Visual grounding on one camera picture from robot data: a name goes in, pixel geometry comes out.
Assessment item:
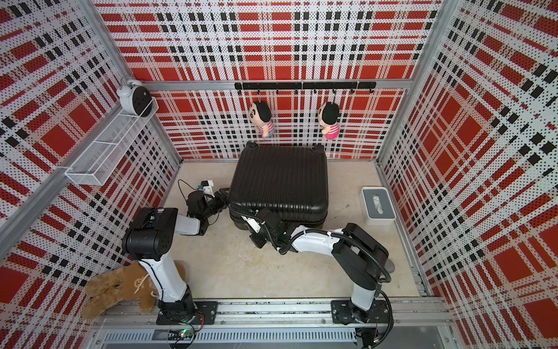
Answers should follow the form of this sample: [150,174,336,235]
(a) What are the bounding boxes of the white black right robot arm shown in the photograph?
[241,209,392,324]

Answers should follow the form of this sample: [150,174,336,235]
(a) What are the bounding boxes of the green circuit board with wires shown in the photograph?
[167,311,205,349]

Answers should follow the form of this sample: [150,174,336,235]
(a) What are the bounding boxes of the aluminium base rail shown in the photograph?
[86,298,463,348]

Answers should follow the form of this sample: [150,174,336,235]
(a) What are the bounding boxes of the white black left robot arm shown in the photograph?
[122,186,229,326]

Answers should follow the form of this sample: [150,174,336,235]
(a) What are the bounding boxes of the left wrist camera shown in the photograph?
[198,180,214,197]

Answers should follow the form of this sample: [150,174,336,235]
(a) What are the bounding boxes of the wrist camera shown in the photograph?
[242,216,264,234]
[198,180,214,197]

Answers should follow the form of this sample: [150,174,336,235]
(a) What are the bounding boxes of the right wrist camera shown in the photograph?
[242,216,264,234]

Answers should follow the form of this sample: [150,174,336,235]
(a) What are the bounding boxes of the brown teddy bear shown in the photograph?
[81,262,158,320]

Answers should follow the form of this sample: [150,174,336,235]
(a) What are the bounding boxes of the black ribbed hard-shell suitcase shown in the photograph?
[228,142,329,228]

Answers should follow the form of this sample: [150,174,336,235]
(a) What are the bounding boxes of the white round alarm clock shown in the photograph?
[116,79,153,117]

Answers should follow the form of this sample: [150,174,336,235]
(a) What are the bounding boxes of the white tissue box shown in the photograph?
[359,186,396,226]

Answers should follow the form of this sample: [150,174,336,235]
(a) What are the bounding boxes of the plush doll pink outfit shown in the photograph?
[318,102,340,140]

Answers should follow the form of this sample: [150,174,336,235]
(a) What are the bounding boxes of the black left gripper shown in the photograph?
[203,188,238,219]

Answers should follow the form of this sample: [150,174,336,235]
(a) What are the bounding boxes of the plush doll blue shorts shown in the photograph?
[248,101,274,138]

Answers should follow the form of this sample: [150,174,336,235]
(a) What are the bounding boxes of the black wall hook rail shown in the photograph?
[234,81,377,92]

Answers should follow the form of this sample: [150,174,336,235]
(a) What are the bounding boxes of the white wire mesh shelf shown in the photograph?
[65,98,158,186]

